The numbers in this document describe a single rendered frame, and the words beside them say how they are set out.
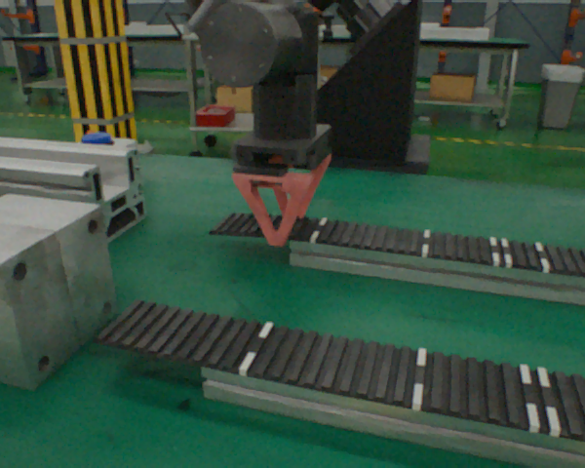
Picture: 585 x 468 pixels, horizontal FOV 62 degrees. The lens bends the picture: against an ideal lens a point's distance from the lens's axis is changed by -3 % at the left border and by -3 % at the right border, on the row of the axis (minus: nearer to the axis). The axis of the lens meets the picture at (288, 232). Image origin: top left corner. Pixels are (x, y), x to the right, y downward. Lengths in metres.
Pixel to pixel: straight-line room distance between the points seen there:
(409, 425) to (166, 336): 0.16
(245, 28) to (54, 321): 0.24
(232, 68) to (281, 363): 0.20
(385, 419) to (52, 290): 0.23
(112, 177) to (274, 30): 0.31
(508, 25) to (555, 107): 2.84
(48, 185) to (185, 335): 0.29
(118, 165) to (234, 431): 0.36
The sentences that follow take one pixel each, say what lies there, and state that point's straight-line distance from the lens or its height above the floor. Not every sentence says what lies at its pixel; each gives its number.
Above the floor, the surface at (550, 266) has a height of 0.81.
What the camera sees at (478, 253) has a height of 0.81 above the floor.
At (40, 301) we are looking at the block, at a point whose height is 0.84.
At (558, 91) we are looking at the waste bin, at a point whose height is 0.36.
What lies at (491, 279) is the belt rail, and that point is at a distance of 0.47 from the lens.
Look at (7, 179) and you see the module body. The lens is 0.60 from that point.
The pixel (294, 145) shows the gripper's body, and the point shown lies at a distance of 0.42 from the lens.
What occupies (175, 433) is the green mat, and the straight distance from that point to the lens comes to 0.32.
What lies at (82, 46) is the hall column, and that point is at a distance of 3.76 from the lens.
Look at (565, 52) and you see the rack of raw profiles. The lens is 7.73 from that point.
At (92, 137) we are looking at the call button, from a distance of 0.72.
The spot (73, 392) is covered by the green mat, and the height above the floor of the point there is 0.78.
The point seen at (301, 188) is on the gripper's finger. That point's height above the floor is 0.87.
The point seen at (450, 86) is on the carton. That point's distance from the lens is 5.21.
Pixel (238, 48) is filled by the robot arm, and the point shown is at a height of 0.98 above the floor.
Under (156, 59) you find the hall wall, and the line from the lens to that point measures 9.18.
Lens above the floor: 1.01
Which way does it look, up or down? 24 degrees down
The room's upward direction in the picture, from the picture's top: straight up
